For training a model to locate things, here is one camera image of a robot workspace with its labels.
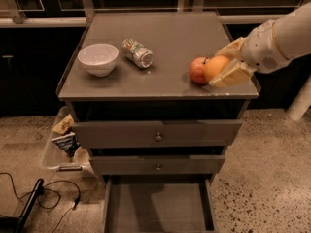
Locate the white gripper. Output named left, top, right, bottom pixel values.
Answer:
left=209, top=20, right=290, bottom=88

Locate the orange fruit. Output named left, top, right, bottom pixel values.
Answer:
left=204, top=55, right=230, bottom=82

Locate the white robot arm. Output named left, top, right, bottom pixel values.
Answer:
left=209, top=3, right=311, bottom=88

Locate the grey top drawer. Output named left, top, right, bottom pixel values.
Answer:
left=73, top=119, right=242, bottom=149

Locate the grey middle drawer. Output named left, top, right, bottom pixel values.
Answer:
left=90, top=155, right=225, bottom=175

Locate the grey drawer cabinet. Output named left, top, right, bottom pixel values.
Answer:
left=55, top=11, right=262, bottom=233

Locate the grey open bottom drawer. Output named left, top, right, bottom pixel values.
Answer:
left=103, top=175, right=219, bottom=233

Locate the red apple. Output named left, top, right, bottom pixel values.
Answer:
left=189, top=57, right=209, bottom=85

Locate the silver soda can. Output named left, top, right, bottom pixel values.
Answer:
left=121, top=39, right=154, bottom=69

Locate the white ceramic bowl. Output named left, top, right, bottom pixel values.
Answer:
left=77, top=43, right=119, bottom=77

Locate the yellow snack packet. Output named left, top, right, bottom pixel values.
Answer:
left=52, top=114, right=74, bottom=135

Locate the dark blue snack bag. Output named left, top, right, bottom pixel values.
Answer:
left=52, top=132, right=80, bottom=157

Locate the black bar stand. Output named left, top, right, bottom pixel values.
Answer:
left=0, top=179, right=44, bottom=233

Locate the white cylindrical post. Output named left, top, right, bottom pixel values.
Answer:
left=286, top=75, right=311, bottom=121

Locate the black cable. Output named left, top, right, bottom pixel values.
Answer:
left=0, top=171, right=82, bottom=233

